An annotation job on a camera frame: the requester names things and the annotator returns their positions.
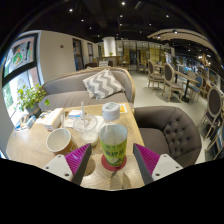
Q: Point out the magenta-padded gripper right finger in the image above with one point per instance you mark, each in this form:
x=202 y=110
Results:
x=146 y=157

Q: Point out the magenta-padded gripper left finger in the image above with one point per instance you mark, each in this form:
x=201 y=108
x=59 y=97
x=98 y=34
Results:
x=78 y=157

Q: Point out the clear green-labelled drink bottle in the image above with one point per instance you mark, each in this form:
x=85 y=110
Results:
x=113 y=140

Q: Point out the white and brown mug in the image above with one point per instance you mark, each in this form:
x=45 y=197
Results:
x=59 y=140

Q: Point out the dark grey tufted armchair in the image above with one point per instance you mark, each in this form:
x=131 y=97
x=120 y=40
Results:
x=170 y=133

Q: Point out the white tissue box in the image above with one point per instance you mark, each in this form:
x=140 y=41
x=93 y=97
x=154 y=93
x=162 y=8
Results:
x=53 y=119

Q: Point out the yellow card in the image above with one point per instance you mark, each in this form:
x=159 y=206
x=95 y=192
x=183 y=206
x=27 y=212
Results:
x=123 y=108

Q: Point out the small blue box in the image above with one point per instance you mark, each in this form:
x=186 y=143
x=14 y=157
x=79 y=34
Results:
x=30 y=121

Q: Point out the grey upholstered sofa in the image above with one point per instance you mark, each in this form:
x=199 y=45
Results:
x=66 y=88

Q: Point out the green potted plant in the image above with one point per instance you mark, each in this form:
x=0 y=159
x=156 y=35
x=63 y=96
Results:
x=30 y=98

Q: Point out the grey chevron cushion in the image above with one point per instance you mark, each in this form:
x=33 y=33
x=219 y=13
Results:
x=103 y=84

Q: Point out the group of dining chairs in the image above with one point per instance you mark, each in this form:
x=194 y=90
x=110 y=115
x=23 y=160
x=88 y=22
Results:
x=186 y=85

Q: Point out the window with tree decal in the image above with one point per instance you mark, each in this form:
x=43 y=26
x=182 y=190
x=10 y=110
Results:
x=13 y=93

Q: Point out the white round column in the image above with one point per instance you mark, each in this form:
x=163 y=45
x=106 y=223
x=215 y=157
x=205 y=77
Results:
x=109 y=46

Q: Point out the framed food poster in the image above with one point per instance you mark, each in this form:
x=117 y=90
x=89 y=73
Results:
x=20 y=55

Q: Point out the group of ceiling lights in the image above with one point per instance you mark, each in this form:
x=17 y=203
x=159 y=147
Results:
x=123 y=13

